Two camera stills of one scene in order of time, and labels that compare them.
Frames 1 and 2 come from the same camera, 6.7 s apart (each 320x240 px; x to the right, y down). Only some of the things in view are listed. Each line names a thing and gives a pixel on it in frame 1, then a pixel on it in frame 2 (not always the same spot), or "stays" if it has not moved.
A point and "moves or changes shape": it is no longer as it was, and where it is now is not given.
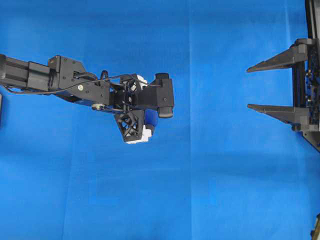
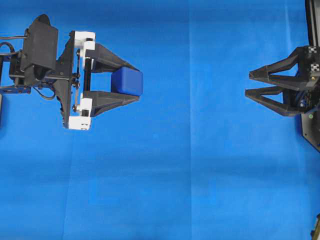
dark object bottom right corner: [315, 234] stays
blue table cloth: [216, 170] stays
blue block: [151, 118] moves or changes shape
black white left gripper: [128, 103] -> [76, 112]
